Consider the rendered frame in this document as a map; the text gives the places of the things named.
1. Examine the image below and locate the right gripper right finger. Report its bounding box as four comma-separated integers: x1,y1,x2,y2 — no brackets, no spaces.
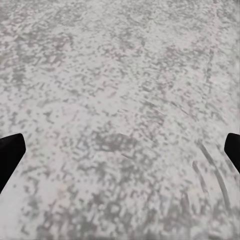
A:
224,132,240,173

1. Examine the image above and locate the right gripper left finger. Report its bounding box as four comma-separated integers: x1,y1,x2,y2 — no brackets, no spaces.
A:
0,133,26,193

